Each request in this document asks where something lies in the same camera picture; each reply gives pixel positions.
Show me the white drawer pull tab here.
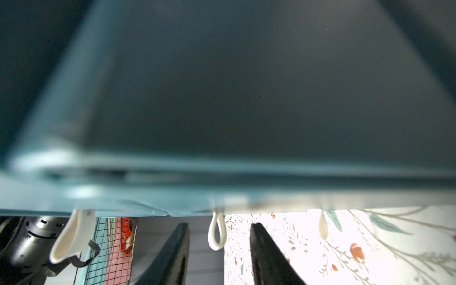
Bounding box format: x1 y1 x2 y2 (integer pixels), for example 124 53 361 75
207 212 228 251

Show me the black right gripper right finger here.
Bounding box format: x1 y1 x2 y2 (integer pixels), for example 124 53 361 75
249 223 305 285

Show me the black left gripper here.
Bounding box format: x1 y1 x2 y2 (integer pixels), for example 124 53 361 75
1 216 100 285

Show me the floral table mat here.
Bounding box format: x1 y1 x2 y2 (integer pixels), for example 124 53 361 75
224 205 456 285

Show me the black side wire basket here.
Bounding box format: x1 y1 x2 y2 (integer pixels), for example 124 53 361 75
76 217 138 285

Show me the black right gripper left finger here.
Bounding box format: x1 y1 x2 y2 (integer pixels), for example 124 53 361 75
136 223 190 285

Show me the teal drawer cabinet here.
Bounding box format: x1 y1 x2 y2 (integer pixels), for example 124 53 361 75
1 1 456 216

